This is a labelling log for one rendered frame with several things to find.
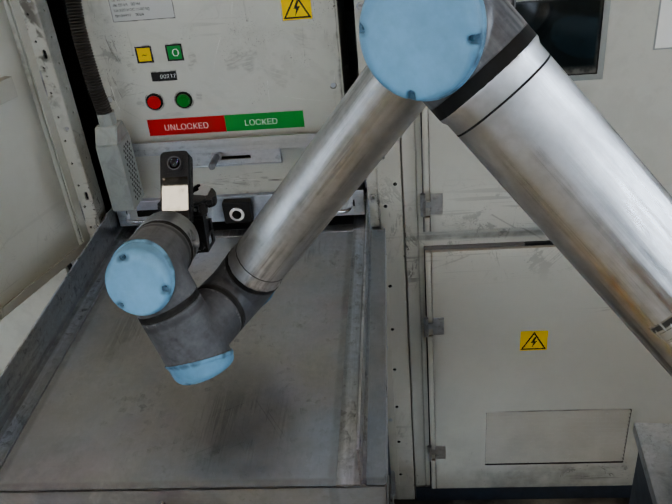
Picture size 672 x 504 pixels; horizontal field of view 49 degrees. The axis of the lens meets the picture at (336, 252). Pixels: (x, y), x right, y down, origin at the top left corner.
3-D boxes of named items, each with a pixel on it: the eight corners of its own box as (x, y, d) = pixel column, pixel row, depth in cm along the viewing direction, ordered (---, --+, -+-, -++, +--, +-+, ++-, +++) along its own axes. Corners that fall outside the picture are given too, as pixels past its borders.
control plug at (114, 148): (135, 211, 148) (114, 129, 139) (112, 212, 148) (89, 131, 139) (146, 193, 154) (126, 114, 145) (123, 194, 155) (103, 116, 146)
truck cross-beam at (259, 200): (365, 214, 157) (363, 189, 154) (120, 226, 162) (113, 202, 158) (365, 203, 161) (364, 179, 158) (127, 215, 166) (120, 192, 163)
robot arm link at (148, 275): (123, 331, 97) (85, 266, 93) (151, 291, 108) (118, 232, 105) (186, 307, 95) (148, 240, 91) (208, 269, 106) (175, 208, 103)
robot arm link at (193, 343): (256, 342, 108) (217, 270, 104) (215, 391, 99) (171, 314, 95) (208, 350, 113) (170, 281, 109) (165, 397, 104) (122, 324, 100)
